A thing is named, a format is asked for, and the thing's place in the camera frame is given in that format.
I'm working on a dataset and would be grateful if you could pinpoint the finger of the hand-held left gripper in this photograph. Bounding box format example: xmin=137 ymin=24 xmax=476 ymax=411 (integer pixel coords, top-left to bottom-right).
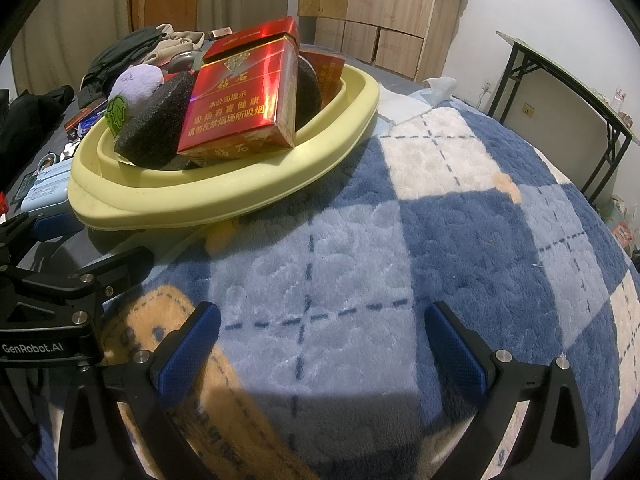
xmin=0 ymin=245 xmax=154 ymax=334
xmin=0 ymin=212 xmax=84 ymax=266

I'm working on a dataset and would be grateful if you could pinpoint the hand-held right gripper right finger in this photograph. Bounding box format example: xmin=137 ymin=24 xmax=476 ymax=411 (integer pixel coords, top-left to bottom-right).
xmin=423 ymin=301 xmax=594 ymax=480

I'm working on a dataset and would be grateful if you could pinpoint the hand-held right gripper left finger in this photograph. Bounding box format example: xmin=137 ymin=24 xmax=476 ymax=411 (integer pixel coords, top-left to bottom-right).
xmin=58 ymin=302 xmax=222 ymax=480

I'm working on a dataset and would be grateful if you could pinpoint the pale yellow plastic basin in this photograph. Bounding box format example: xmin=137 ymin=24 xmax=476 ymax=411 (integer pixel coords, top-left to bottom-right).
xmin=67 ymin=57 xmax=381 ymax=234

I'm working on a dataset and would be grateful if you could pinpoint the black white foam roll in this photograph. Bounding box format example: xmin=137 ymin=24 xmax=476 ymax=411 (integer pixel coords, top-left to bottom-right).
xmin=113 ymin=70 xmax=196 ymax=170
xmin=294 ymin=54 xmax=324 ymax=132

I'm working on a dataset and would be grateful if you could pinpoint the pale purple round plush toy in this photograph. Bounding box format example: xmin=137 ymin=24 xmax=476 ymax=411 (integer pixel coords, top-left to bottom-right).
xmin=104 ymin=63 xmax=165 ymax=139

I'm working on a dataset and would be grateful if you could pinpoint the large red cigarette carton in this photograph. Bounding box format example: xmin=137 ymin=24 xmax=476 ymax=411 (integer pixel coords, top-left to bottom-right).
xmin=177 ymin=15 xmax=301 ymax=166

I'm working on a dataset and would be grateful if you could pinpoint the red box gold lining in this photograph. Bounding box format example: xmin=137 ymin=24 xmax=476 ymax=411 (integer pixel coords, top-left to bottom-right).
xmin=299 ymin=49 xmax=346 ymax=107

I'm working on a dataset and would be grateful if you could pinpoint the blue face mask pack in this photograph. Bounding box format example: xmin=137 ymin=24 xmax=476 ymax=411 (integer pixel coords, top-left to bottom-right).
xmin=22 ymin=159 xmax=72 ymax=214

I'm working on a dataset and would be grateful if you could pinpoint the black cloth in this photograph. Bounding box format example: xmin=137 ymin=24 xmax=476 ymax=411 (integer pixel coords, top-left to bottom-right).
xmin=0 ymin=87 xmax=76 ymax=171

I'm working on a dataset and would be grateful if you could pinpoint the red blue packet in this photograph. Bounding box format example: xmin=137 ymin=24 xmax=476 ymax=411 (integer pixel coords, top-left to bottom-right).
xmin=64 ymin=99 xmax=109 ymax=137

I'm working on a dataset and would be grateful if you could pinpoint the blue white checkered blanket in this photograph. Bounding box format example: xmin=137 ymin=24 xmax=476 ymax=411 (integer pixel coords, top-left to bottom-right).
xmin=30 ymin=80 xmax=640 ymax=480

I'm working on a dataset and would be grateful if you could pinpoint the black jacket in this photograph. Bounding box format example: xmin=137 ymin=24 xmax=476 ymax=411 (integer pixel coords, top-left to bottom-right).
xmin=82 ymin=27 xmax=169 ymax=94

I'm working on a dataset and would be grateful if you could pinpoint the shiny metal item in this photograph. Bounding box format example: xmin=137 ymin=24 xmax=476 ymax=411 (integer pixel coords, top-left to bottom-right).
xmin=167 ymin=49 xmax=201 ymax=74

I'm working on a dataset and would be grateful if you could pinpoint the beige cloth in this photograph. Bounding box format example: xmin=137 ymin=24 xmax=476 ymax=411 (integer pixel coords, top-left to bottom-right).
xmin=149 ymin=22 xmax=206 ymax=64

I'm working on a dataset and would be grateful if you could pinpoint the pale blue cloth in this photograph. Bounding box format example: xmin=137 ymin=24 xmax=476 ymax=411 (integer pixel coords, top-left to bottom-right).
xmin=377 ymin=75 xmax=456 ymax=124

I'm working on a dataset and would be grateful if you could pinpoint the black folding table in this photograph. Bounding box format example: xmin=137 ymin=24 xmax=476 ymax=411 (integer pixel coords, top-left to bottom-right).
xmin=487 ymin=29 xmax=640 ymax=207

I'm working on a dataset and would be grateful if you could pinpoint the wooden wardrobe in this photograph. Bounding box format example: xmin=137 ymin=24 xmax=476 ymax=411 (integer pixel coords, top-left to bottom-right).
xmin=298 ymin=0 xmax=461 ymax=81

